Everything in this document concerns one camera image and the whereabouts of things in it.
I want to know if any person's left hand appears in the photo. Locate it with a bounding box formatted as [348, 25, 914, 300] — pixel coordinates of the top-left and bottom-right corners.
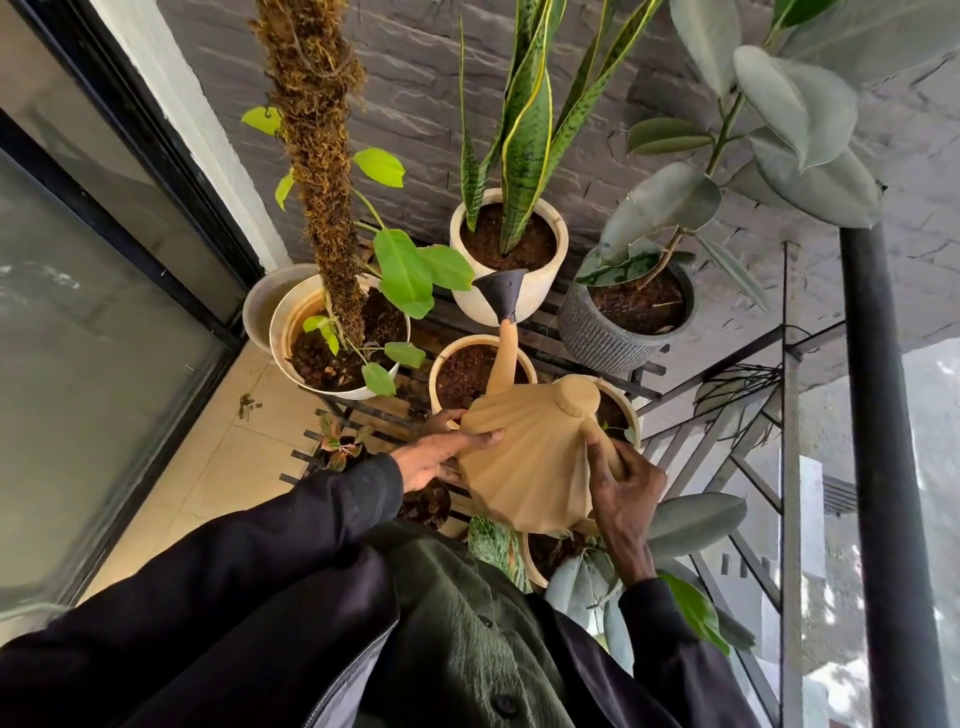
[390, 408, 505, 495]

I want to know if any person's right hand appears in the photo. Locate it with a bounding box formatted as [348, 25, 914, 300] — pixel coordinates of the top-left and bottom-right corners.
[585, 432, 669, 588]

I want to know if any beige ribbed watering can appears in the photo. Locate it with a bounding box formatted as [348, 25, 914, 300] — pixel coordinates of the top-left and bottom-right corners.
[456, 270, 628, 538]

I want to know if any person's right forearm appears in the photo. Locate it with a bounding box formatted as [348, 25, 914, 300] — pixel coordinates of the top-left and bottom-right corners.
[551, 576, 760, 728]

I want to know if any person's left forearm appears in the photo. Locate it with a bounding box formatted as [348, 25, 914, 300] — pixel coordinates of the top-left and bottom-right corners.
[0, 453, 407, 728]

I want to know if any cream pot with small sprout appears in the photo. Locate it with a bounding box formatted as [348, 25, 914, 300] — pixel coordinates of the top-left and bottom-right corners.
[591, 377, 645, 452]

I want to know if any cream pot with bare soil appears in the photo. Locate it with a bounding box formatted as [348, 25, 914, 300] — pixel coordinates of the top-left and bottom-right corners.
[428, 333, 539, 418]

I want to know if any dark small pot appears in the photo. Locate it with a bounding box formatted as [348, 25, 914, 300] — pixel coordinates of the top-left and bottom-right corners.
[396, 480, 453, 532]

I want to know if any black metal plant stand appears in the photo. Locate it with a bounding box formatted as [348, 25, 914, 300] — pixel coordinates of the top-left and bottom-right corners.
[278, 236, 669, 526]

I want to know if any striped green leaf plant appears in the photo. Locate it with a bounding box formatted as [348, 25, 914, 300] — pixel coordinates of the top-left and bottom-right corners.
[467, 516, 528, 595]

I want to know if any cream pot with rubber plant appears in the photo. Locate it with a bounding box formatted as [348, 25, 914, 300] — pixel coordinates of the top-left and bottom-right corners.
[517, 529, 601, 594]

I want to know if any short rubber plant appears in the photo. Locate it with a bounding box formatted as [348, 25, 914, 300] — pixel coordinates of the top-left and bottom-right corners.
[543, 491, 759, 676]

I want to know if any grey ribbed pot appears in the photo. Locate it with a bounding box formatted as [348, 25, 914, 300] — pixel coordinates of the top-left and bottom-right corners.
[556, 251, 699, 377]

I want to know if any small red-leaved plant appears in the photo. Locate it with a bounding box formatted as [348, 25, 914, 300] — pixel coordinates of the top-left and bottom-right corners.
[318, 414, 378, 474]

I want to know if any cream pot with snake plant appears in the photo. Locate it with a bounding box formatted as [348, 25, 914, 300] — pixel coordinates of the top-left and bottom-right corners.
[448, 187, 570, 328]

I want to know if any green climbing leafy plant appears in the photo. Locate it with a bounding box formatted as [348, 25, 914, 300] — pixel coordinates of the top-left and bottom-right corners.
[240, 105, 477, 398]

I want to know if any green button shirt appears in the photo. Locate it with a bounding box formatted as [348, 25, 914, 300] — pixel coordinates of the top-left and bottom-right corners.
[358, 519, 580, 728]

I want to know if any grey metal railing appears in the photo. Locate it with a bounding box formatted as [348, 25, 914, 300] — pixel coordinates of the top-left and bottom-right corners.
[637, 240, 852, 728]

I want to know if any white pot with moss pole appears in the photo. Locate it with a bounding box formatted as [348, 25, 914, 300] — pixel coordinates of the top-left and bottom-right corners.
[268, 273, 413, 403]

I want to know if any empty white pot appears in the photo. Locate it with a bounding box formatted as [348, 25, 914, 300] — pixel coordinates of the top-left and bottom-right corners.
[242, 262, 322, 355]

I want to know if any black metal pole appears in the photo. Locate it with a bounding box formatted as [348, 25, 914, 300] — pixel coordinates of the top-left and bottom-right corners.
[837, 223, 952, 728]

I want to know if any snake plant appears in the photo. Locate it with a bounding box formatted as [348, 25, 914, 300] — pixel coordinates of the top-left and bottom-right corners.
[456, 0, 669, 256]

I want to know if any brown moss pole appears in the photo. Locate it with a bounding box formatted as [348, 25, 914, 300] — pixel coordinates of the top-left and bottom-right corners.
[249, 0, 370, 348]

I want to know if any black framed glass door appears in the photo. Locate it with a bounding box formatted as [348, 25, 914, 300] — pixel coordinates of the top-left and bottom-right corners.
[0, 0, 265, 627]

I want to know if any tall rubber plant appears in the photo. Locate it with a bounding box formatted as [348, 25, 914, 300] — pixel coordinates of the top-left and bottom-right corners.
[573, 0, 960, 313]

